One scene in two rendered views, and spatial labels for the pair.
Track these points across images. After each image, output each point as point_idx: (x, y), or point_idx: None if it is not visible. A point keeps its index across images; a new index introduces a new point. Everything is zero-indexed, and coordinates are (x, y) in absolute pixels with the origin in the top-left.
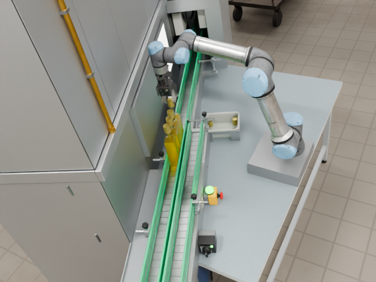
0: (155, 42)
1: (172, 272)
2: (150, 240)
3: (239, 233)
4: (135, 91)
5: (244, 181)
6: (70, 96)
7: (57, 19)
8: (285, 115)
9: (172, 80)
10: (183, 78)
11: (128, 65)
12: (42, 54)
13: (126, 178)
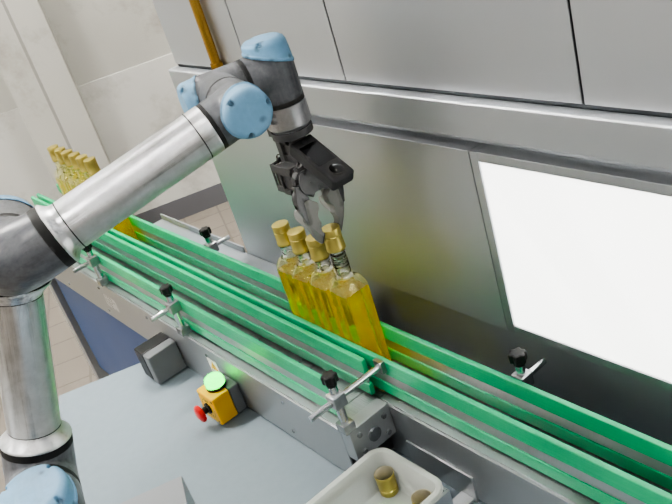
0: (267, 38)
1: (152, 281)
2: (195, 248)
3: (127, 418)
4: (319, 111)
5: (191, 485)
6: None
7: None
8: (50, 484)
9: (294, 176)
10: (623, 432)
11: (337, 54)
12: None
13: (259, 183)
